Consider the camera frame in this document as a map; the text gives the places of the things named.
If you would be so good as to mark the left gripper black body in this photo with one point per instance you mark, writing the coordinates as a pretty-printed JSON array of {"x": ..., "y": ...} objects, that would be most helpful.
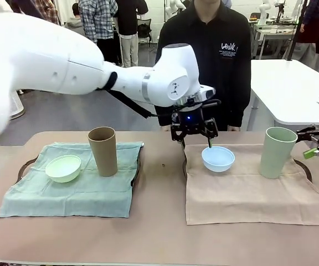
[{"x": 188, "y": 119}]

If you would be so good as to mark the right gripper black green finger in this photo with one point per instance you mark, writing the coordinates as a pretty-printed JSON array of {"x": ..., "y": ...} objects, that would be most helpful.
[
  {"x": 311, "y": 133},
  {"x": 311, "y": 153}
]

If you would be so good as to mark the left gripper black green finger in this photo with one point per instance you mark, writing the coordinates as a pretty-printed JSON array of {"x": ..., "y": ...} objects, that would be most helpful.
[
  {"x": 177, "y": 133},
  {"x": 211, "y": 130}
]

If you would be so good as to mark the pale blue bowl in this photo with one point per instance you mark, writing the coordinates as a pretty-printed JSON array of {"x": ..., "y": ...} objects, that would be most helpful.
[{"x": 218, "y": 160}]

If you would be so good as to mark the pale green tall cup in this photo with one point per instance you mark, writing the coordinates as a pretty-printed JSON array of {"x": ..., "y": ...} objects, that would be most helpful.
[{"x": 275, "y": 158}]

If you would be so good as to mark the beige cloth mat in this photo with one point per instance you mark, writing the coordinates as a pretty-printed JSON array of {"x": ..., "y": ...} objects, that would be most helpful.
[{"x": 253, "y": 199}]

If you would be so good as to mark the tan brown tall cup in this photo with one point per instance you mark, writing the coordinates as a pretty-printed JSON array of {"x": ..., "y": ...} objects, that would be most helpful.
[{"x": 104, "y": 158}]

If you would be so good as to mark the pale green bowl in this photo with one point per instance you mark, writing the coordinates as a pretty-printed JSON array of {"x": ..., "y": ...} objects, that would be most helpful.
[{"x": 64, "y": 169}]

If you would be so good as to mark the teal cloth mat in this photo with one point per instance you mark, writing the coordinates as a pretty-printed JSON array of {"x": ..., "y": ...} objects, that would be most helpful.
[{"x": 65, "y": 199}]

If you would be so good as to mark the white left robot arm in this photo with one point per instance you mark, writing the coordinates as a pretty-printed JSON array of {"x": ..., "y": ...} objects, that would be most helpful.
[{"x": 51, "y": 55}]

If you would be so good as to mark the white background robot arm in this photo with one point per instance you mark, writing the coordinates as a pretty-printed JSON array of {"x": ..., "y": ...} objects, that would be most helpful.
[
  {"x": 265, "y": 12},
  {"x": 173, "y": 7}
]

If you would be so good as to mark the dark brown serving tray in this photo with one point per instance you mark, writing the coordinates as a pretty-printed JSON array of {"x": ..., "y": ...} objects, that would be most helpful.
[
  {"x": 184, "y": 166},
  {"x": 134, "y": 181}
]

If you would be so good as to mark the white side table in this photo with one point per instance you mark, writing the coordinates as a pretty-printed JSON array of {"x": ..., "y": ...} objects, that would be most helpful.
[{"x": 287, "y": 88}]

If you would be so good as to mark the person in black shirt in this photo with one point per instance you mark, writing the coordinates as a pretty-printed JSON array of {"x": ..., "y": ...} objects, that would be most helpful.
[{"x": 223, "y": 69}]

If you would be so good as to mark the black office chair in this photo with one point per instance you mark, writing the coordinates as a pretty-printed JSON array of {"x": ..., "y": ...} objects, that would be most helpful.
[{"x": 145, "y": 30}]

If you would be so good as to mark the person in maroon clothes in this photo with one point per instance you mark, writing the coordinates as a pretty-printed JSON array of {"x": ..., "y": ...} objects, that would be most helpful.
[{"x": 318, "y": 30}]

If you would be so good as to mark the black stand pole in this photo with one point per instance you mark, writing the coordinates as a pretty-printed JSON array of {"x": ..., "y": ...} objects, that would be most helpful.
[{"x": 298, "y": 27}]

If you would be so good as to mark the person black top white trousers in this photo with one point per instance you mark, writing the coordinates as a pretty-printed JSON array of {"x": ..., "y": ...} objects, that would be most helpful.
[{"x": 129, "y": 16}]

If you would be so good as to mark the person in blue plaid shirt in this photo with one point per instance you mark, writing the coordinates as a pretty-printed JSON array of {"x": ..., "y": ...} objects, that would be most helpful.
[{"x": 98, "y": 22}]

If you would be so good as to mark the person in grey hoodie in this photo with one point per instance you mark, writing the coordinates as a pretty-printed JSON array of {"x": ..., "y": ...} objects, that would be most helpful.
[{"x": 75, "y": 23}]

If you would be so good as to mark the white air purifier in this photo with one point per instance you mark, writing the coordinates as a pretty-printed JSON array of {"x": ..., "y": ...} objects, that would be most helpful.
[{"x": 18, "y": 106}]

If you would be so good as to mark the person in red plaid shirt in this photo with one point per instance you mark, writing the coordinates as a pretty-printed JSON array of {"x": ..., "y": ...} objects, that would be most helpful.
[{"x": 43, "y": 9}]

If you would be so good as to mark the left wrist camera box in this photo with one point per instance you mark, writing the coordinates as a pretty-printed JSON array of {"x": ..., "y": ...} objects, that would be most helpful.
[{"x": 208, "y": 92}]

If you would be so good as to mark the grey frame work table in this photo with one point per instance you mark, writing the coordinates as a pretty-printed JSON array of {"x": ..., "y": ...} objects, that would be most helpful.
[{"x": 270, "y": 30}]

